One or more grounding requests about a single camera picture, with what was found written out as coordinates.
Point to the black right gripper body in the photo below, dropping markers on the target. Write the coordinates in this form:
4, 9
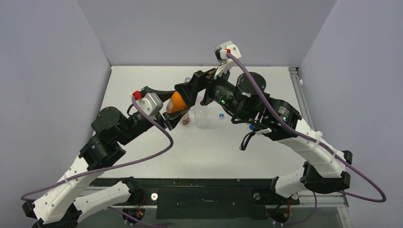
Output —
197, 88

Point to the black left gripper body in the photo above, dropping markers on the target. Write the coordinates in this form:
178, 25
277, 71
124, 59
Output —
160, 119

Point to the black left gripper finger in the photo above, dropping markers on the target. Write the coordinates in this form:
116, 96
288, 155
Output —
178, 115
163, 95

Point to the small bottle red label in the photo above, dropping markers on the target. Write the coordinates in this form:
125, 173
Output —
185, 119

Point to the orange juice bottle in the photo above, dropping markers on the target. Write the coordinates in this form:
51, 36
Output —
176, 103

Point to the clear crushed plastic bottle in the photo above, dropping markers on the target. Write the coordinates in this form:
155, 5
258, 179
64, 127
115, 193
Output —
202, 114

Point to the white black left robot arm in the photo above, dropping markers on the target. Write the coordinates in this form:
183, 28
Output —
62, 205

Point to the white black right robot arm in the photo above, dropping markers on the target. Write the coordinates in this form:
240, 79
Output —
324, 170

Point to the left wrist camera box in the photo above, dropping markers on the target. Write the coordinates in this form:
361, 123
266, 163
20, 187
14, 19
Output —
151, 104

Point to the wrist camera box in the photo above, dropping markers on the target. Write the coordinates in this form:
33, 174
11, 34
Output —
225, 52
151, 104

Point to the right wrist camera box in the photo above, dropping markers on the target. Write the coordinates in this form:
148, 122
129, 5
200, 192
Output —
225, 52

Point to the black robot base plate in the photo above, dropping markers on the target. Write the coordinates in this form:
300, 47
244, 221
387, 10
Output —
210, 198

